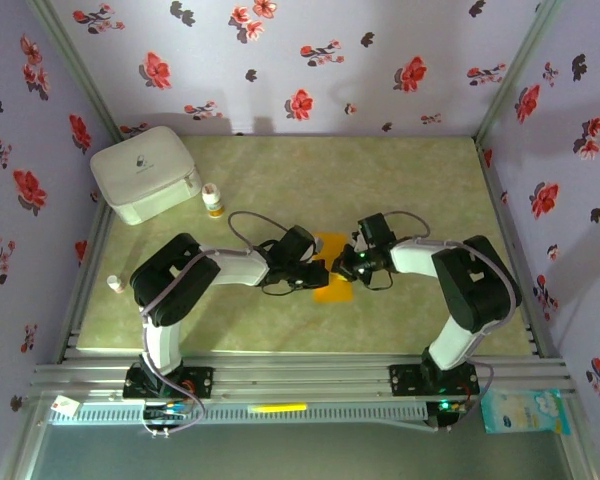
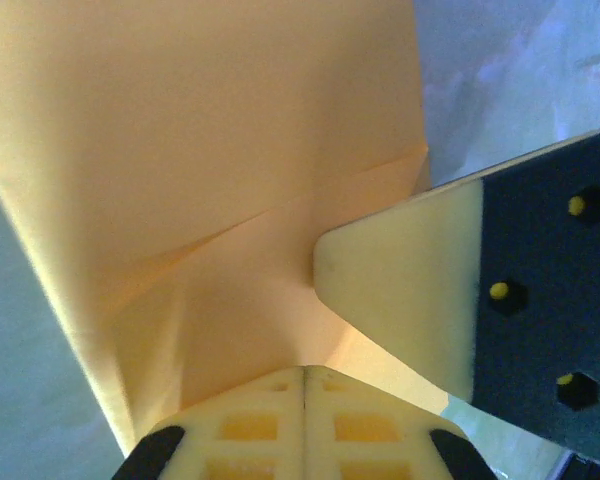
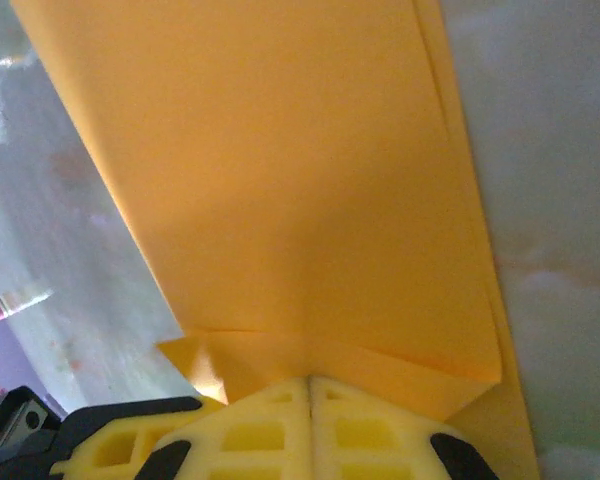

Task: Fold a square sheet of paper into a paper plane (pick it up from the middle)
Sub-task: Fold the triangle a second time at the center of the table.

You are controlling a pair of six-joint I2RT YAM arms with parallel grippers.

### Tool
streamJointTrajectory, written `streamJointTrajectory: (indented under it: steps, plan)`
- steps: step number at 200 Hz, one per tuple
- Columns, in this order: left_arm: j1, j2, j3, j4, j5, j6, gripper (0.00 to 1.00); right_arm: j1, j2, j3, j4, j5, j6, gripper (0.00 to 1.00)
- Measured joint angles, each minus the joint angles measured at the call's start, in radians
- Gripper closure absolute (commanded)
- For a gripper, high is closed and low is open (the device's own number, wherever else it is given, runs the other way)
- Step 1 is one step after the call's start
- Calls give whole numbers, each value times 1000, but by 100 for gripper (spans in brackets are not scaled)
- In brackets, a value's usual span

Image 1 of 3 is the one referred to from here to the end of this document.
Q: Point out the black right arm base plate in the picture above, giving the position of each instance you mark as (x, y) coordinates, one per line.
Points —
(405, 380)

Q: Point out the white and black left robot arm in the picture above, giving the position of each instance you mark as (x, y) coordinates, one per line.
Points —
(240, 270)

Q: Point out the orange paper sheet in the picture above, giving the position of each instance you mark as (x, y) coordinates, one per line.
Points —
(332, 295)

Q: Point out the yellow marker pen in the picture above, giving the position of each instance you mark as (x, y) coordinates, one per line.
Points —
(277, 407)

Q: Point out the white pill bottle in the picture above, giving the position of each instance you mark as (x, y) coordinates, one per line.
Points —
(213, 200)

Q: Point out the aluminium side rail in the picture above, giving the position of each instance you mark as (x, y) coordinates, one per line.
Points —
(80, 300)
(502, 200)

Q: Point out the blue wet wipes packet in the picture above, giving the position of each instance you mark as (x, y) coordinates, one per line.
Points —
(525, 412)

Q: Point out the white tag with red mark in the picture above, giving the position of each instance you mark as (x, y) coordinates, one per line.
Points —
(65, 404)

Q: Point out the small white vial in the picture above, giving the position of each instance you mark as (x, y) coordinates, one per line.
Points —
(115, 283)

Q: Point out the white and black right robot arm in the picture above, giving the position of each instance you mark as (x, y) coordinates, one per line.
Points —
(410, 257)

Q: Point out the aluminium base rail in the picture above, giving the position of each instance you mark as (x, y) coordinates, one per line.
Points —
(300, 375)

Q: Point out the aluminium frame post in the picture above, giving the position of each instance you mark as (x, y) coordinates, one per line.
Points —
(77, 70)
(517, 70)

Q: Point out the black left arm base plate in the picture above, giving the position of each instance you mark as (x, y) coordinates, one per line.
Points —
(200, 380)

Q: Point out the white zip pouch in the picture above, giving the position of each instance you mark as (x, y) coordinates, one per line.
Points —
(140, 175)

